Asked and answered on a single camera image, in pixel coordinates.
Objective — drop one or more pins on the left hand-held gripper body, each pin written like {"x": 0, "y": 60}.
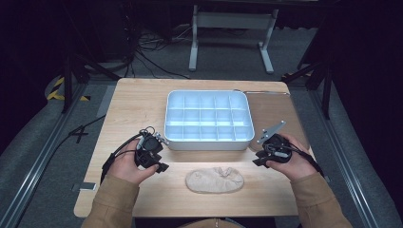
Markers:
{"x": 148, "y": 148}

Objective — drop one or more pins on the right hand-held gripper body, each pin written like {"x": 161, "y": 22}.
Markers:
{"x": 275, "y": 146}

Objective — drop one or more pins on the person's right hand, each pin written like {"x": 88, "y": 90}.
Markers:
{"x": 296, "y": 164}

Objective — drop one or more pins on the person's left hand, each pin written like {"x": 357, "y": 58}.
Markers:
{"x": 126, "y": 167}

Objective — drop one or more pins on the beige sock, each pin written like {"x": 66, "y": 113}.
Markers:
{"x": 214, "y": 180}

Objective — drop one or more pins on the white divided storage box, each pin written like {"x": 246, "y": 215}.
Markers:
{"x": 209, "y": 120}

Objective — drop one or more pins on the person's torso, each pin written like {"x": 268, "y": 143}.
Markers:
{"x": 210, "y": 223}

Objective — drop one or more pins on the black tripod stand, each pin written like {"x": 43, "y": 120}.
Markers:
{"x": 74, "y": 74}
{"x": 320, "y": 77}

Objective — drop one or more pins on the yellow black striped tape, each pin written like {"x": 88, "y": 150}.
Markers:
{"x": 58, "y": 90}

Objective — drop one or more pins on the grey metal stand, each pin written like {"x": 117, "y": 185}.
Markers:
{"x": 233, "y": 20}

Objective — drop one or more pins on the aluminium floor rail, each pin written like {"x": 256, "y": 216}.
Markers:
{"x": 345, "y": 164}
{"x": 34, "y": 164}

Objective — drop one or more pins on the small silver bracket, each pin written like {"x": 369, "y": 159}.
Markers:
{"x": 85, "y": 186}

